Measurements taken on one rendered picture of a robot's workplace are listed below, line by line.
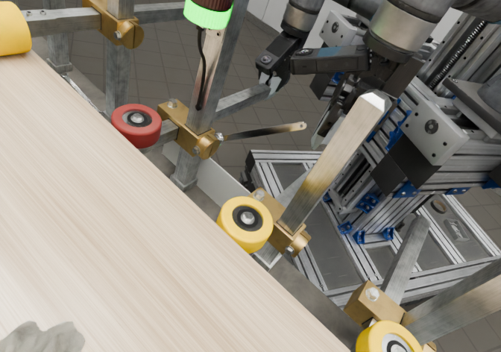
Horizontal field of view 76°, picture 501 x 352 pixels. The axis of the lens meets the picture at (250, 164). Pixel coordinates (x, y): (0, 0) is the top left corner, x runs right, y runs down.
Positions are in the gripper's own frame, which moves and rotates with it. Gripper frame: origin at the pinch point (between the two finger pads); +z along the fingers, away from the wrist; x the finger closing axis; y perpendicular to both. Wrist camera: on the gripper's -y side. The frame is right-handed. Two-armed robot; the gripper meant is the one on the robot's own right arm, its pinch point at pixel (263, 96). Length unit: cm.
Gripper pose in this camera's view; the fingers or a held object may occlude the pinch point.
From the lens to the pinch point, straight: 89.3
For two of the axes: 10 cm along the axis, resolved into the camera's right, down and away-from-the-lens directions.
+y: 6.1, -4.1, 6.8
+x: -7.4, -6.1, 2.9
